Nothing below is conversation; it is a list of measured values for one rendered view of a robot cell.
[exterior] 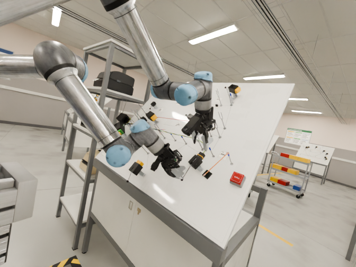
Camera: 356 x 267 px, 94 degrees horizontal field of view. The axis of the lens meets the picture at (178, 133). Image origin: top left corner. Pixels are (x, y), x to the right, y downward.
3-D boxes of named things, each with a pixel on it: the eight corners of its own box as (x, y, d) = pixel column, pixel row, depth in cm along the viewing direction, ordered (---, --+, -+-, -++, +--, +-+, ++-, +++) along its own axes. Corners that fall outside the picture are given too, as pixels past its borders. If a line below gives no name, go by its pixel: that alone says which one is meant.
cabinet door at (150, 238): (192, 341, 71) (212, 256, 68) (124, 255, 106) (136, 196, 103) (195, 336, 73) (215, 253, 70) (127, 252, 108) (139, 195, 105)
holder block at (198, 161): (190, 165, 88) (187, 161, 86) (197, 158, 90) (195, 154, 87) (195, 169, 85) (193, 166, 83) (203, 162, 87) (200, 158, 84)
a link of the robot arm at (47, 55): (38, 18, 47) (139, 157, 54) (61, 36, 57) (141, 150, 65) (2, 39, 46) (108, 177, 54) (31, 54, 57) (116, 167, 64)
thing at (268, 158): (262, 174, 662) (272, 133, 650) (236, 164, 752) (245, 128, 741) (269, 173, 708) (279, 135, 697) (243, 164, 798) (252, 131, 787)
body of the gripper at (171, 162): (180, 168, 75) (164, 150, 70) (166, 173, 79) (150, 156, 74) (183, 157, 81) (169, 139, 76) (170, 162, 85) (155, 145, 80)
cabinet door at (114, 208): (124, 254, 107) (136, 196, 104) (90, 211, 142) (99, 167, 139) (127, 252, 108) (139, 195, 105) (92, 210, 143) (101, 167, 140)
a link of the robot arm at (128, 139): (105, 152, 63) (127, 134, 64) (112, 147, 74) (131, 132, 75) (118, 167, 64) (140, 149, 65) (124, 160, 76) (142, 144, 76)
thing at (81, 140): (67, 167, 321) (81, 82, 310) (61, 150, 410) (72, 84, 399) (105, 166, 368) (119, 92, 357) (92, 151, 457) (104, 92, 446)
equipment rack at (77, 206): (72, 251, 145) (111, 38, 133) (54, 215, 184) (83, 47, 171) (123, 230, 184) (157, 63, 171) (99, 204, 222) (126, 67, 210)
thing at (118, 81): (104, 88, 144) (108, 65, 143) (92, 87, 159) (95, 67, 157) (132, 96, 168) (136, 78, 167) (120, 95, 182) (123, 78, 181)
